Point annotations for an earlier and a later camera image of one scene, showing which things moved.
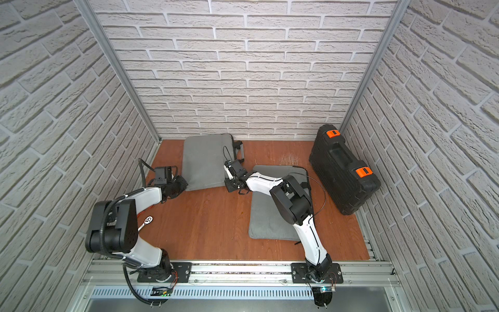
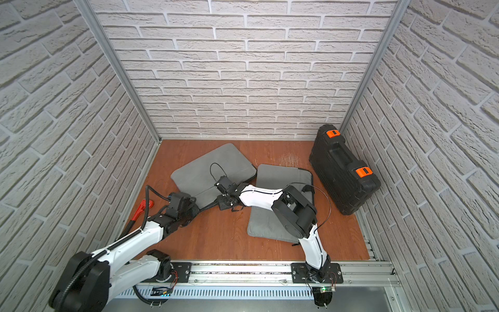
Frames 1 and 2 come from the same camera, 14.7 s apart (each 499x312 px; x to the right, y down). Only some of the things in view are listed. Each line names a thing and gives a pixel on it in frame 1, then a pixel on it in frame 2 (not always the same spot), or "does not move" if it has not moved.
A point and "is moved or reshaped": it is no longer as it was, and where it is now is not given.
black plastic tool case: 345,182 does not move
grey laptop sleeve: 265,221 does not move
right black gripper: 230,188 → 222,204
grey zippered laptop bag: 204,157 is moved or reshaped
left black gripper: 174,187 → 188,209
